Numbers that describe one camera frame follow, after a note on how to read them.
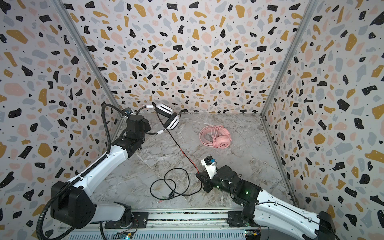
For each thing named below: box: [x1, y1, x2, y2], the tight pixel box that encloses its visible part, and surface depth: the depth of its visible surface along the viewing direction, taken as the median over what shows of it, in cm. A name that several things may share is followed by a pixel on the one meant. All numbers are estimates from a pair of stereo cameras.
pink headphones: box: [199, 125, 232, 149], surface depth 102 cm
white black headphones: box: [136, 103, 189, 135], surface depth 79 cm
